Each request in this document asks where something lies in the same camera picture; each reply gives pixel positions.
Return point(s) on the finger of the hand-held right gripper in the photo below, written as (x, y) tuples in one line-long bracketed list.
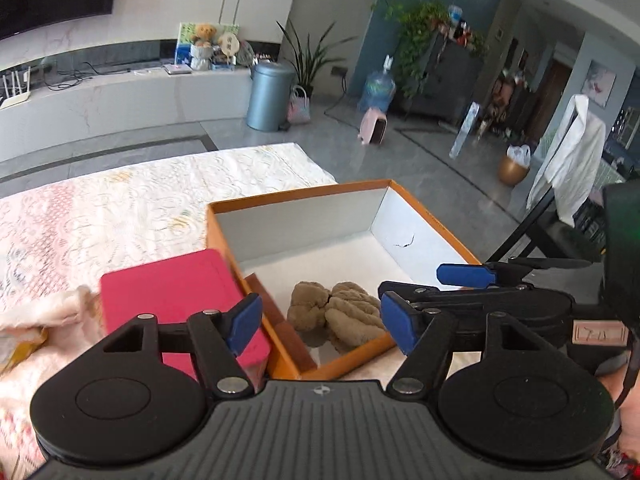
[(465, 275), (500, 305)]

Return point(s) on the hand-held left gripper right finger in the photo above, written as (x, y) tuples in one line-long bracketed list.
[(397, 322)]

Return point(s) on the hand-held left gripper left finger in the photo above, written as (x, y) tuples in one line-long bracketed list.
[(245, 321)]

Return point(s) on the brown fluffy cloth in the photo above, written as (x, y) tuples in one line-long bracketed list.
[(345, 312)]

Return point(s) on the orange cardboard box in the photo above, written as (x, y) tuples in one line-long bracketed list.
[(350, 255)]

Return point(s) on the person's right hand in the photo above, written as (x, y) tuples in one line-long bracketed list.
[(627, 425)]

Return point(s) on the black chair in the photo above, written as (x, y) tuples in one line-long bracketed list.
[(545, 240)]

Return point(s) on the red flat box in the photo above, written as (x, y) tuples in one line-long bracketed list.
[(175, 290)]

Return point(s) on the white hanging shirt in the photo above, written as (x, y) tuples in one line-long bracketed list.
[(575, 160)]

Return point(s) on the gold round bin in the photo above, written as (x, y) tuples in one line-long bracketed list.
[(512, 170)]

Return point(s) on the clear tall box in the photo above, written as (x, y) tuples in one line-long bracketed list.
[(465, 130)]

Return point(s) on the white lace blanket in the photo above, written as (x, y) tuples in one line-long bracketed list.
[(125, 210)]

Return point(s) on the pink space heater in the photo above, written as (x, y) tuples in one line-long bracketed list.
[(372, 127)]

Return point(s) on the pale pink fluffy cloth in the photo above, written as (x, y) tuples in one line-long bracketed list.
[(65, 315)]

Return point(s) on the dark grey cabinet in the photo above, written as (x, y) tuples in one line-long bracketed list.
[(450, 80)]

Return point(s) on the blue water jug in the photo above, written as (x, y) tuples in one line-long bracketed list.
[(377, 90)]

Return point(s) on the pink woven handbag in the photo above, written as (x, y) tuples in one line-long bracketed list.
[(299, 107)]

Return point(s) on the blue-grey pedal bin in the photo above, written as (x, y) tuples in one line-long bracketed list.
[(267, 97)]

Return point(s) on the green climbing plant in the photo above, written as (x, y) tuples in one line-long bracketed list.
[(417, 35)]

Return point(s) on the white laptop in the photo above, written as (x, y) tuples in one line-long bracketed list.
[(176, 69)]

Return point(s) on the long-leaf potted plant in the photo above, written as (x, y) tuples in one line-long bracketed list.
[(310, 60)]

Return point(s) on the teddy bear bouquet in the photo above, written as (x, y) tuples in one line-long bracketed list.
[(204, 42)]

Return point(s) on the white router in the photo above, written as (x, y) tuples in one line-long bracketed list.
[(15, 92)]

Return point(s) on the framed wall picture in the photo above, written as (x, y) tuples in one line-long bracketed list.
[(598, 82)]

